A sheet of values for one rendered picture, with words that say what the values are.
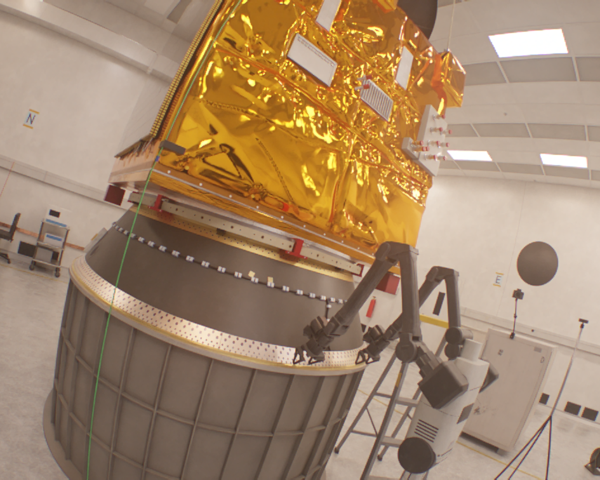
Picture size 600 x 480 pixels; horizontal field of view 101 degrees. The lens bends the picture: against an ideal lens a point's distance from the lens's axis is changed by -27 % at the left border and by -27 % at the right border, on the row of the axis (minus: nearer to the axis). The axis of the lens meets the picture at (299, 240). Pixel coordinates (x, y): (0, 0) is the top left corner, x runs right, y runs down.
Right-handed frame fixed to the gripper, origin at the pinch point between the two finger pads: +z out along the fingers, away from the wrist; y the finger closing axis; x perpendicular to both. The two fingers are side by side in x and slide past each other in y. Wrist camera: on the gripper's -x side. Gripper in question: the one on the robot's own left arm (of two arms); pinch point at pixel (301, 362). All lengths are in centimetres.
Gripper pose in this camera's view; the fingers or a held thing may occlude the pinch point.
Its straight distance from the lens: 153.3
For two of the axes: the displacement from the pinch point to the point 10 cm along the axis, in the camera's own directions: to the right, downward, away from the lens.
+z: -5.8, 7.5, 3.3
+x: 3.9, 6.1, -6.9
